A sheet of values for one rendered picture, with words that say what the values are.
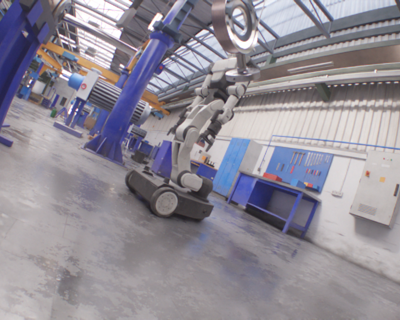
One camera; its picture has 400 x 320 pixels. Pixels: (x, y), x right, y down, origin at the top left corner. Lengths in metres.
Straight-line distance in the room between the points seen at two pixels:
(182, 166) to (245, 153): 4.52
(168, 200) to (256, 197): 3.91
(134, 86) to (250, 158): 3.90
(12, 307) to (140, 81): 3.38
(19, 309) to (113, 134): 3.15
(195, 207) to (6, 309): 1.50
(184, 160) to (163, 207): 0.44
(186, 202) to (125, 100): 2.20
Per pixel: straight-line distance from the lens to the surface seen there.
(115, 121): 3.47
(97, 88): 5.50
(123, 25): 1.33
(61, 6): 2.11
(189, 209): 1.71
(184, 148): 1.72
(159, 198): 1.50
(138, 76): 3.59
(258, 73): 1.32
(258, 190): 5.27
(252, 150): 6.34
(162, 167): 4.72
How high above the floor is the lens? 0.36
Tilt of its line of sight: 3 degrees up
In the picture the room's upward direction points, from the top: 24 degrees clockwise
